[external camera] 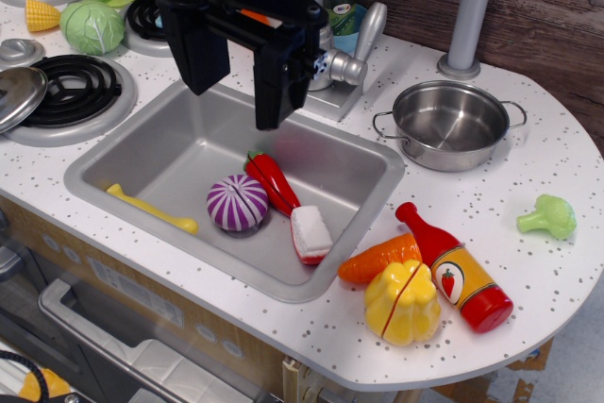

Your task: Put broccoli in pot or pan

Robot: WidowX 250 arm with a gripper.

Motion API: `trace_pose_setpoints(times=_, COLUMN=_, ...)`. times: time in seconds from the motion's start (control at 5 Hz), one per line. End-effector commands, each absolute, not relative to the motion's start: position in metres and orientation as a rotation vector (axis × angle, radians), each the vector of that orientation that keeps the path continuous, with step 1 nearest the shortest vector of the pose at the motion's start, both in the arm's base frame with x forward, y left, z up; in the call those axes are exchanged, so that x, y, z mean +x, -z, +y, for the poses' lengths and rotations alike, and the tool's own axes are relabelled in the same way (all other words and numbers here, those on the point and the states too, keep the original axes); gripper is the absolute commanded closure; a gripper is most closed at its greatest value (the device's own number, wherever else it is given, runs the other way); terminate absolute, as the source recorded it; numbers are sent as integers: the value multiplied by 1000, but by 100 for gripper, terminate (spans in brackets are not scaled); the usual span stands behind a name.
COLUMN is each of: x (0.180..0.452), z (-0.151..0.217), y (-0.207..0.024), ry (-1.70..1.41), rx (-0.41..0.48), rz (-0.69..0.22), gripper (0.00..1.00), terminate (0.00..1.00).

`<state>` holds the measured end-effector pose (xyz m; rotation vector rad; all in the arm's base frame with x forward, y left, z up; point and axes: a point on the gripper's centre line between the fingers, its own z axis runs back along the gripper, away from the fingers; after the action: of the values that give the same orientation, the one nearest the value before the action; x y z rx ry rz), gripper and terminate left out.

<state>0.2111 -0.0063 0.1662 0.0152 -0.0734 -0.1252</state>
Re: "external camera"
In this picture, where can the red yellow hot sauce bottle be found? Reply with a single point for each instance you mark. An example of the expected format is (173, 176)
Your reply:
(479, 300)

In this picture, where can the purple striped toy onion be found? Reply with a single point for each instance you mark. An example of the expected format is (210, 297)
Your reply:
(237, 203)

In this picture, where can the stainless steel pot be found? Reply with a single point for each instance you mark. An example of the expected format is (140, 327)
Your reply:
(448, 126)

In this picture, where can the silver toy faucet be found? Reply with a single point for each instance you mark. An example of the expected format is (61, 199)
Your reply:
(341, 76)

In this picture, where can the red toy chili pepper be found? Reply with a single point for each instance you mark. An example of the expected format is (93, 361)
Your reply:
(267, 172)

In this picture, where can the yellow toy bone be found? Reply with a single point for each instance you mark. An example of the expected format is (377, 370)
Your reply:
(184, 223)

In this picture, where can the front left stove burner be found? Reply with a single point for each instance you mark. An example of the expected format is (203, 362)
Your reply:
(75, 98)

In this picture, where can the silver pot lid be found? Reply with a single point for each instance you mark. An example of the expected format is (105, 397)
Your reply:
(22, 91)

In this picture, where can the green toy broccoli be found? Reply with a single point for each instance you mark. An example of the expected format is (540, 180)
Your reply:
(551, 213)

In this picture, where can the orange toy carrot front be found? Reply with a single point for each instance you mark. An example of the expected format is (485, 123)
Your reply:
(362, 268)

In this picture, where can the green toy cabbage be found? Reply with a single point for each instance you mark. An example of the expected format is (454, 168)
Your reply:
(91, 27)

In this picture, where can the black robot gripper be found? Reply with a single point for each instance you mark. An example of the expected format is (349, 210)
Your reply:
(198, 31)

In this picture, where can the grey oven door handle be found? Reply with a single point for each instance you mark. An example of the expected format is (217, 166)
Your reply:
(144, 370)

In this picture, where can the silver stove knob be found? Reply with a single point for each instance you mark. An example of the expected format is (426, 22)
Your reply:
(20, 53)

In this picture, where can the yellow toy corn cob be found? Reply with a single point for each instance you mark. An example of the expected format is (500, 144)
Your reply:
(40, 16)

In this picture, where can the yellow toy bell pepper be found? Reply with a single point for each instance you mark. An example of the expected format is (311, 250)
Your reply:
(401, 304)

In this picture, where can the middle back stove burner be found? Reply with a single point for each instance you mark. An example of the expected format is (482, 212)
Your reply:
(144, 32)

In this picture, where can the white red toy cake slice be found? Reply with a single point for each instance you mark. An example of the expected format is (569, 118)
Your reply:
(311, 238)

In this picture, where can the grey toy sink basin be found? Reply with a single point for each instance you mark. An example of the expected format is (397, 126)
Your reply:
(172, 167)

